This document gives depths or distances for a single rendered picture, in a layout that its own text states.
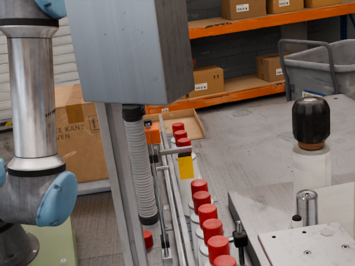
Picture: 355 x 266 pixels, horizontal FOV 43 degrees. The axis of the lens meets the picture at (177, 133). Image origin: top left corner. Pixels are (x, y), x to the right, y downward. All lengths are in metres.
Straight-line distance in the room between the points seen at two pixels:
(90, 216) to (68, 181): 0.43
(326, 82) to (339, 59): 0.73
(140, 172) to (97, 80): 0.16
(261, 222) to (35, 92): 0.61
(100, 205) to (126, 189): 0.55
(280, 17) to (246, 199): 3.91
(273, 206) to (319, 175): 0.19
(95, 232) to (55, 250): 0.20
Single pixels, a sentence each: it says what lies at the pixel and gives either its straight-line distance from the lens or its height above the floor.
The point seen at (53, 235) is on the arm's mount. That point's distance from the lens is 1.18.
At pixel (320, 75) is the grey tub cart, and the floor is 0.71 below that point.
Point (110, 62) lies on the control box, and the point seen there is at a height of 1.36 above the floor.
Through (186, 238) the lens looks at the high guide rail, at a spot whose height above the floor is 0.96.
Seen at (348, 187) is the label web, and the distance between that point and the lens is 0.93.
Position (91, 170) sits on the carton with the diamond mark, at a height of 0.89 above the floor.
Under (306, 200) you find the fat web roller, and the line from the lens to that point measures 0.86.
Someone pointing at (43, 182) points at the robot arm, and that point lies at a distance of 0.95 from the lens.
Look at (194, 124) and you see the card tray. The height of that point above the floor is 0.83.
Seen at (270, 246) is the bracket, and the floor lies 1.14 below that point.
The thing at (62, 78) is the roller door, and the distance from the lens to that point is 5.26.
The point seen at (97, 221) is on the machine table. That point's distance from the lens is 1.35.
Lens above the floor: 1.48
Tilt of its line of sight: 20 degrees down
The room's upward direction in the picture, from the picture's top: 7 degrees counter-clockwise
